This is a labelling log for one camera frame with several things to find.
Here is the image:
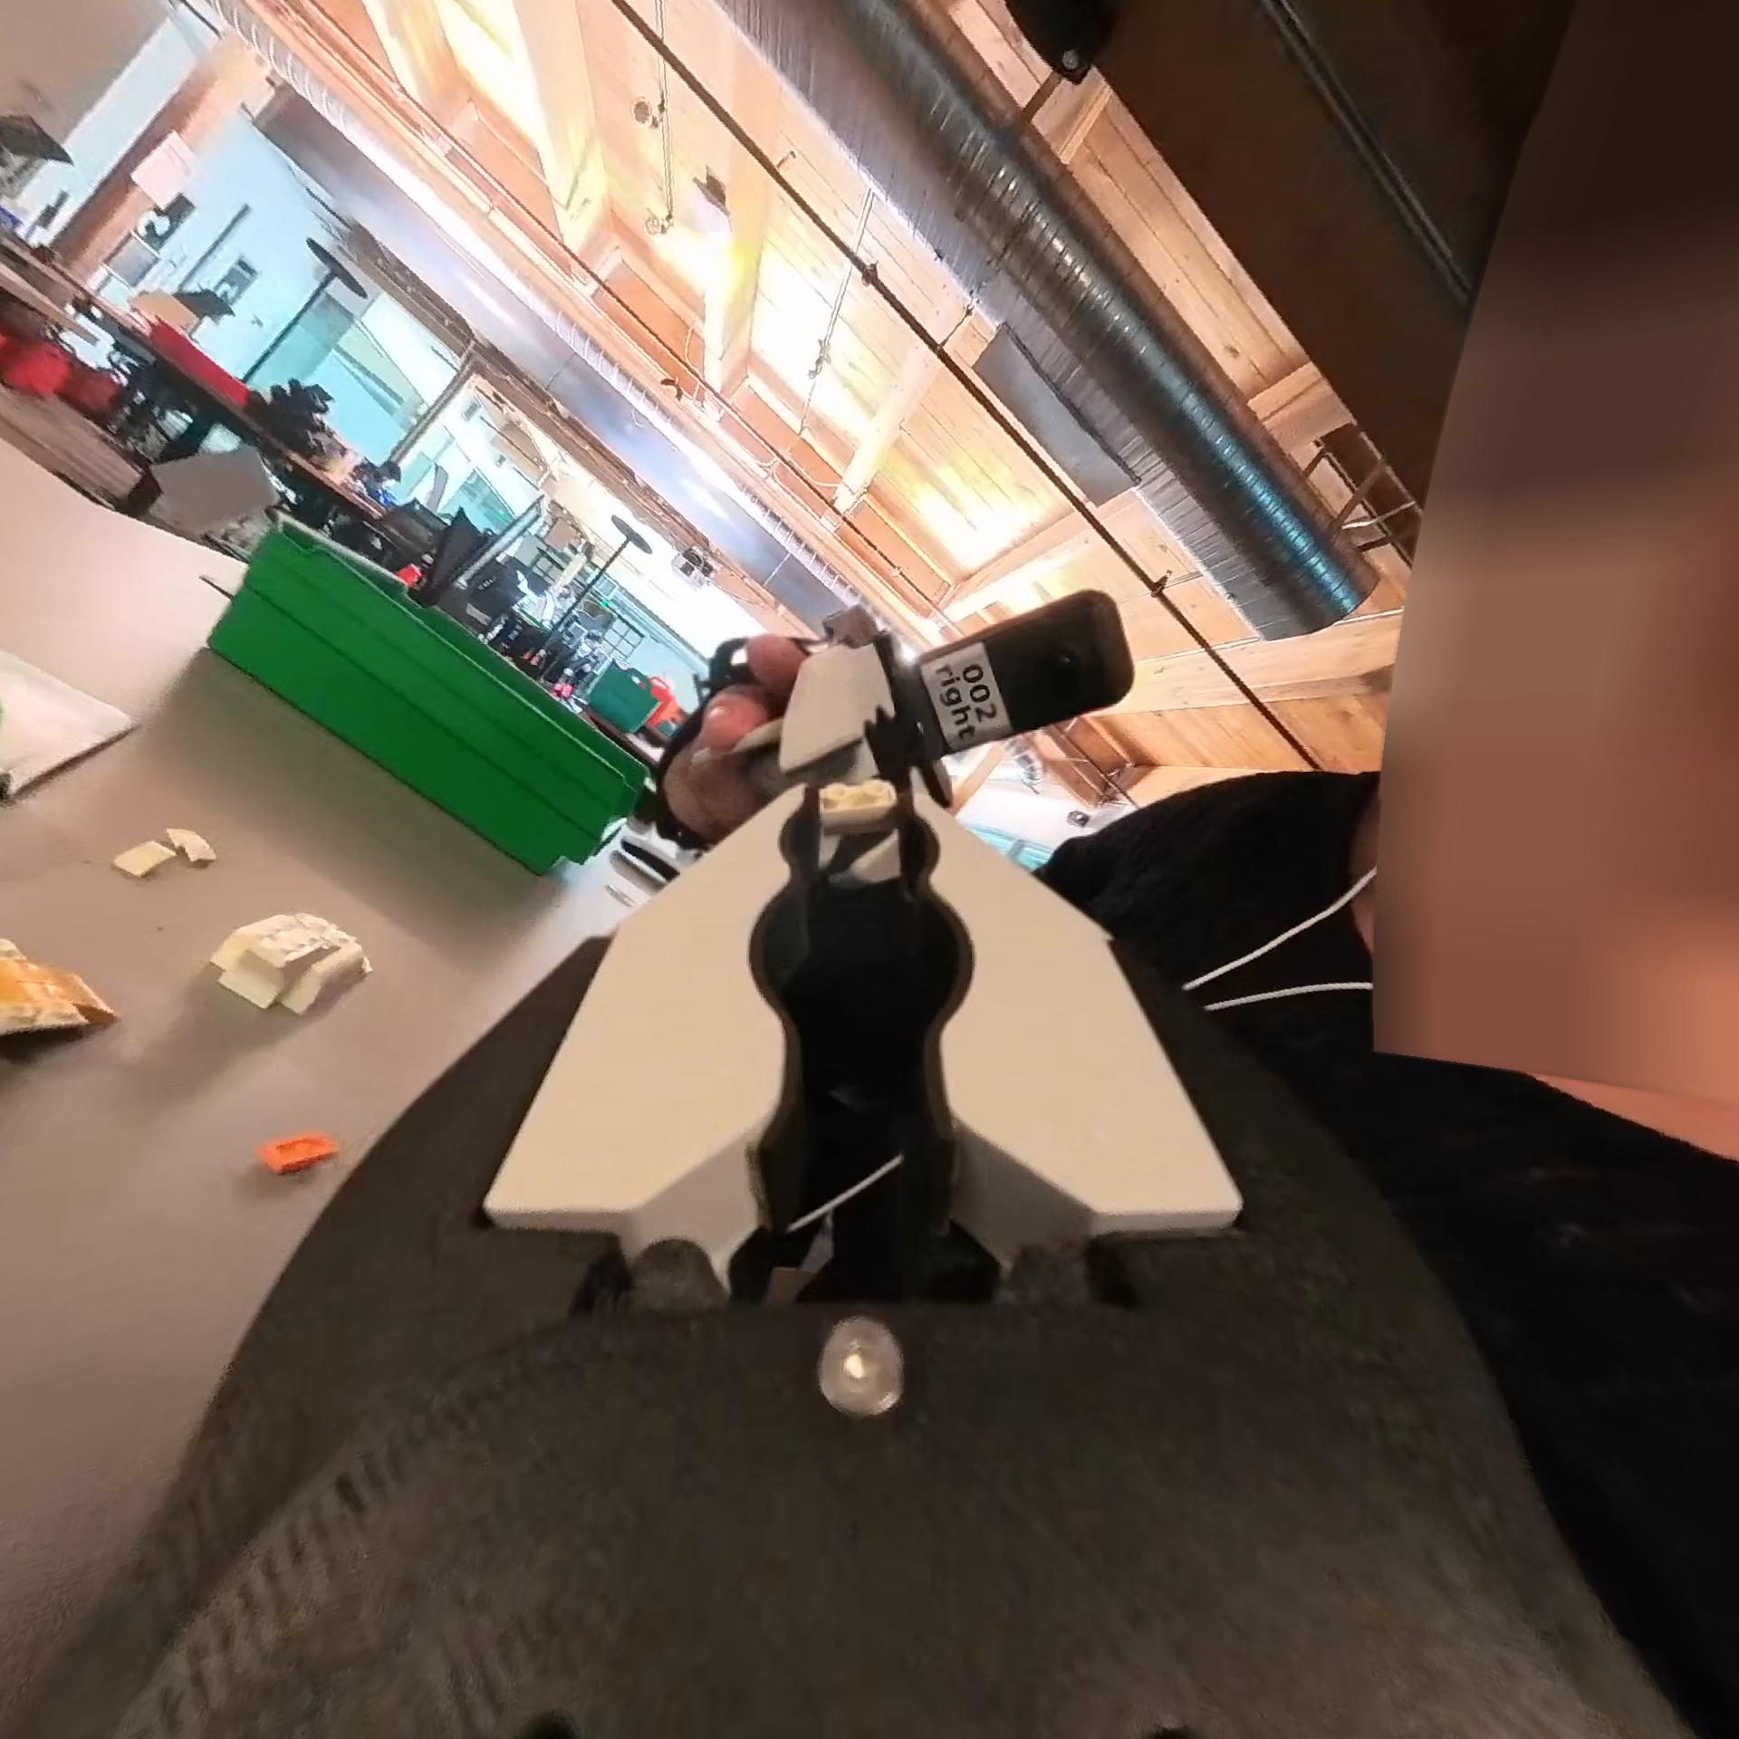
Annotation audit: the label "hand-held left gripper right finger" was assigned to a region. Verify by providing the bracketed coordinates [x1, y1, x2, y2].
[899, 812, 1244, 1266]

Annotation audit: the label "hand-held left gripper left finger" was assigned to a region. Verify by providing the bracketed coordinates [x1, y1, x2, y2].
[485, 802, 820, 1258]

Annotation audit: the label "white and orange lego assembly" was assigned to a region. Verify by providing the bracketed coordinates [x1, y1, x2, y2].
[0, 936, 120, 1041]

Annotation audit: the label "person's right hand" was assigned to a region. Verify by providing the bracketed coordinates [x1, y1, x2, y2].
[666, 635, 816, 848]

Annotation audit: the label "black floor lamp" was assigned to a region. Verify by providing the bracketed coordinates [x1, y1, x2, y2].
[303, 236, 368, 370]
[595, 516, 658, 615]

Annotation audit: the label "black ceiling track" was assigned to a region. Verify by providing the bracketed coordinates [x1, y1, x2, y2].
[603, 0, 1360, 792]

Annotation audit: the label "black computer monitor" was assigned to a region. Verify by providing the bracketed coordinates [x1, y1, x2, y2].
[426, 508, 500, 601]

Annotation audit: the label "green stacked plastic bins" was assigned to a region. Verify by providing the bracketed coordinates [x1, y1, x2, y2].
[207, 526, 654, 877]

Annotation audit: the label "person's black sweater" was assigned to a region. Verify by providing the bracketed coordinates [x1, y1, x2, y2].
[1039, 769, 1739, 1739]

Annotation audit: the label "long wooden workbench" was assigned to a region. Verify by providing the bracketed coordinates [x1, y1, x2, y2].
[0, 230, 402, 534]

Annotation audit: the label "black ceiling speaker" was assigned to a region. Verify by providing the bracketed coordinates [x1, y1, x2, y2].
[1003, 0, 1124, 85]

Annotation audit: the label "white instruction booklet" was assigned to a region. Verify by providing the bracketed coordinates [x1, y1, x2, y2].
[0, 648, 138, 798]

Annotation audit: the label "red crate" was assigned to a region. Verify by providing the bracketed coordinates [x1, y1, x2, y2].
[144, 323, 254, 410]

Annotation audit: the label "white drawstring cord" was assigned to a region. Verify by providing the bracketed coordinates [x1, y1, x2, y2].
[1179, 869, 1380, 991]
[1204, 980, 1380, 1015]

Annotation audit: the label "black duct vent grille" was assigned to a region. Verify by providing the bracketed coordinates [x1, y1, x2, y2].
[970, 325, 1143, 499]

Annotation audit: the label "silver ventilation duct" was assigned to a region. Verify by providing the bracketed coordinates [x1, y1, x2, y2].
[719, 0, 1380, 643]

